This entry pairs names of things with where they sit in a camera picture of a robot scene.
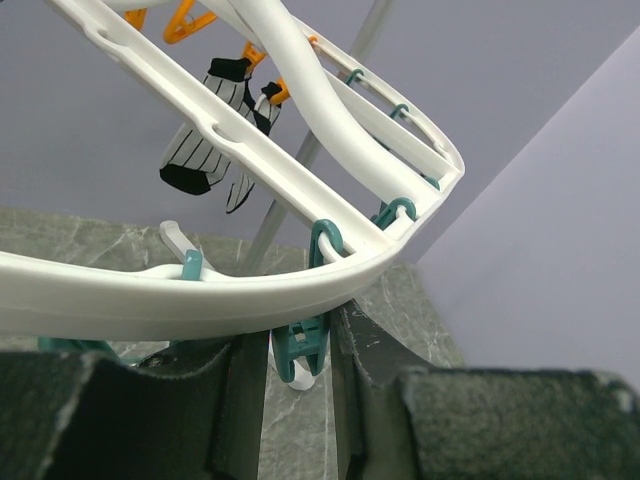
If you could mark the orange clothespin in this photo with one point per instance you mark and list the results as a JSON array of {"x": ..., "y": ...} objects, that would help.
[
  {"x": 280, "y": 92},
  {"x": 183, "y": 24},
  {"x": 253, "y": 55}
]

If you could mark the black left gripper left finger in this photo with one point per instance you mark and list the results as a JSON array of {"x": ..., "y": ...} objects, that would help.
[{"x": 191, "y": 411}]

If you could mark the teal clothespin being pinched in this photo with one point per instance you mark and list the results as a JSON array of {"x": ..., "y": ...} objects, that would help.
[{"x": 308, "y": 333}]

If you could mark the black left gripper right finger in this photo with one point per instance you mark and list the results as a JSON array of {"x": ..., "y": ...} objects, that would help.
[{"x": 398, "y": 416}]

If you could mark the teal clothespin left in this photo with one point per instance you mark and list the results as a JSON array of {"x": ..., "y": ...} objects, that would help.
[{"x": 193, "y": 265}]

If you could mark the teal clothespin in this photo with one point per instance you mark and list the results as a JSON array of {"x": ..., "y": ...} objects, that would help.
[
  {"x": 389, "y": 213},
  {"x": 193, "y": 265}
]

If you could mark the white metal drying rack stand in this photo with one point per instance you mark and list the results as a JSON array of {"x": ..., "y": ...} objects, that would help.
[{"x": 196, "y": 160}]

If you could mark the teal clothespin front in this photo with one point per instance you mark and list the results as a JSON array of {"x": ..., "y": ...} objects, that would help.
[{"x": 389, "y": 213}]

